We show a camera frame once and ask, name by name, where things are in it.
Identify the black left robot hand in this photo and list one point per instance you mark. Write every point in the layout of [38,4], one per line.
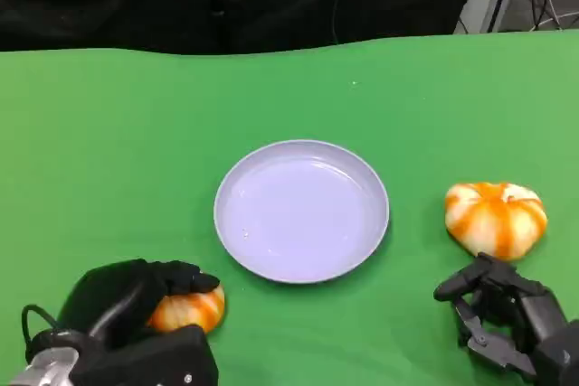
[113,295]

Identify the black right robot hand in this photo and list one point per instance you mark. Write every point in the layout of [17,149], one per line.
[520,309]

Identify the orange and white bread roll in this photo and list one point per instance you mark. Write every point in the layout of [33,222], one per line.
[194,311]
[493,223]

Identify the green table cloth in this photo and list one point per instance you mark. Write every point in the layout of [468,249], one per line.
[135,133]

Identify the lilac plate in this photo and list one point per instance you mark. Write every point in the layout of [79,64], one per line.
[300,214]

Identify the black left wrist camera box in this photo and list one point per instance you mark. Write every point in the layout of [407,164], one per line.
[158,359]

